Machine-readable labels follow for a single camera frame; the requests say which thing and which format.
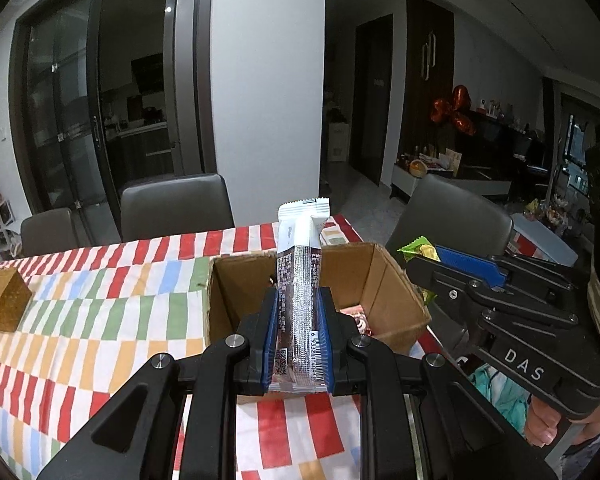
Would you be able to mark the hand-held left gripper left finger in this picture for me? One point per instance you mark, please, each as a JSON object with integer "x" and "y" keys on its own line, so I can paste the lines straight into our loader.
{"x": 267, "y": 341}

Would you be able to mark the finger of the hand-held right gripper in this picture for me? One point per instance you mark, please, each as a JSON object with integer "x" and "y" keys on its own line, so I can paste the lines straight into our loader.
{"x": 472, "y": 262}
{"x": 450, "y": 280}

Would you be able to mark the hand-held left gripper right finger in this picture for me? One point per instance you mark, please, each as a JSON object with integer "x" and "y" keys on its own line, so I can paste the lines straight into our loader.
{"x": 328, "y": 341}

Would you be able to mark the pink snack packet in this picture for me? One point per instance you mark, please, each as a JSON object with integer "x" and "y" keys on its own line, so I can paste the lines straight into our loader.
{"x": 352, "y": 316}

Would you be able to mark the lime green snack packet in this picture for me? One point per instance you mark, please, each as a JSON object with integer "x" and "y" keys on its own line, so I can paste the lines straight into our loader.
{"x": 420, "y": 250}

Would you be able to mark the silver white snack stick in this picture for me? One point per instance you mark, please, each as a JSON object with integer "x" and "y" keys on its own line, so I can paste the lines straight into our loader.
{"x": 300, "y": 285}

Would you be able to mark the cardboard box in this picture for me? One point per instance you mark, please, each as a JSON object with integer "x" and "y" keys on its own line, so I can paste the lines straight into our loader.
{"x": 380, "y": 285}

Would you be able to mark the person's right hand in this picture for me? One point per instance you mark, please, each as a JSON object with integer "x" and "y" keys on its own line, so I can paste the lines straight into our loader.
{"x": 542, "y": 422}

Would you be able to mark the teal patterned cloth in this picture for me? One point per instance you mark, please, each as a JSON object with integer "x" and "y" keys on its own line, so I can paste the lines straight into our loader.
{"x": 502, "y": 395}

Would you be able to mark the grey dining chair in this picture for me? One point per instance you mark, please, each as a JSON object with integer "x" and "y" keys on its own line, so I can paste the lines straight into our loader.
{"x": 47, "y": 232}
{"x": 450, "y": 215}
{"x": 175, "y": 207}

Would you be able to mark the white red carton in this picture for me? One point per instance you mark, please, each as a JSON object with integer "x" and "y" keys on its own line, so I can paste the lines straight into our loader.
{"x": 542, "y": 240}

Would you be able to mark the white low table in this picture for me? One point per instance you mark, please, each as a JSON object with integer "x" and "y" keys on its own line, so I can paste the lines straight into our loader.
{"x": 430, "y": 180}

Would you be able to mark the dark sideboard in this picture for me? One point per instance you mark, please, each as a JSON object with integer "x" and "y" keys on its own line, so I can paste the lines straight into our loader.
{"x": 500, "y": 150}

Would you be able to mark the red foil balloon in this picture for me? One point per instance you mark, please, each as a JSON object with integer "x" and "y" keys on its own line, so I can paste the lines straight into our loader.
{"x": 452, "y": 110}

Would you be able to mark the dark wardrobe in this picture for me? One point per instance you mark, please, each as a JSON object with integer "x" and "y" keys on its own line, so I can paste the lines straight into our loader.
{"x": 425, "y": 115}

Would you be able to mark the dark window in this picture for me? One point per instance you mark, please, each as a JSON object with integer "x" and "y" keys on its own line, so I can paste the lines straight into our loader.
{"x": 577, "y": 140}

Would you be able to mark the colourful striped tablecloth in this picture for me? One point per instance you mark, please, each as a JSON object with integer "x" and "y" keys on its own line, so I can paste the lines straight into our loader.
{"x": 105, "y": 310}

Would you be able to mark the white paper bag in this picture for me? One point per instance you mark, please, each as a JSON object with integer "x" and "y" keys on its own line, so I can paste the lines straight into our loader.
{"x": 338, "y": 142}

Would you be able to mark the dark wooden door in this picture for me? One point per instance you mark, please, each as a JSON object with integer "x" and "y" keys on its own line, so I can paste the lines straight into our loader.
{"x": 372, "y": 100}

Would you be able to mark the kitchen counter cabinet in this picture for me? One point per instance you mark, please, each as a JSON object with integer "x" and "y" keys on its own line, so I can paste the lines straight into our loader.
{"x": 140, "y": 152}

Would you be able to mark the small brown block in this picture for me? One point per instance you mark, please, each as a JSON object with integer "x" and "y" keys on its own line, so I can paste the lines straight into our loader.
{"x": 2, "y": 300}

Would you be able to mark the white shelf rack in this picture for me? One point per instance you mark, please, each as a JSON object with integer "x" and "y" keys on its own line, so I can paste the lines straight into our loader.
{"x": 2, "y": 235}

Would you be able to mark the sliding glass door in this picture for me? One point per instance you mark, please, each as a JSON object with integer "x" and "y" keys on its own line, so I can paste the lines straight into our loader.
{"x": 60, "y": 120}

